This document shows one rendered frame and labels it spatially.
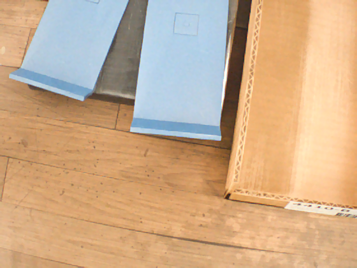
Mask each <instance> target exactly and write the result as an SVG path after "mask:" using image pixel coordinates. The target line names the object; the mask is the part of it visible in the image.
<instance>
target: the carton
mask: <svg viewBox="0 0 357 268"><path fill-rule="evenodd" d="M224 199H229V200H236V201H240V202H250V203H253V204H260V205H270V206H274V207H283V208H284V209H292V210H296V211H306V212H314V213H321V214H330V215H334V216H343V217H344V216H345V217H349V218H357V0H252V2H251V12H250V16H249V26H248V31H247V41H246V46H245V56H244V63H243V72H242V79H241V84H240V95H239V100H238V107H237V115H236V119H235V127H234V132H233V143H232V148H231V155H230V159H229V167H228V174H227V179H226V187H225V190H224Z"/></svg>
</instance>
